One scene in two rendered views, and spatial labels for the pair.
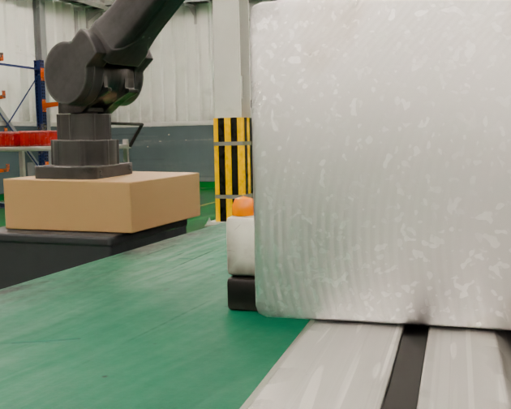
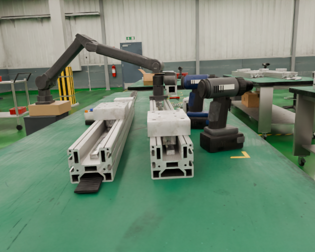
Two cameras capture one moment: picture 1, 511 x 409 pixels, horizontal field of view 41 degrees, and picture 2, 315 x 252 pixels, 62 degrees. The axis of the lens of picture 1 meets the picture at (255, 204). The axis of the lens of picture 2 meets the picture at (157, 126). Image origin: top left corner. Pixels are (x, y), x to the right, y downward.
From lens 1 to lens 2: 0.85 m
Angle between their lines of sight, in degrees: 19
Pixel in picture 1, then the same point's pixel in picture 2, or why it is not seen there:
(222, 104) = not seen: hidden behind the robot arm
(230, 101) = not seen: hidden behind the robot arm
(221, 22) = (55, 30)
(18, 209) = (32, 111)
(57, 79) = (38, 83)
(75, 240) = (47, 117)
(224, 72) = (58, 50)
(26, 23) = not seen: outside the picture
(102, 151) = (49, 98)
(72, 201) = (45, 109)
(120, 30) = (52, 73)
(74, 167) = (44, 102)
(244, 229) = (86, 114)
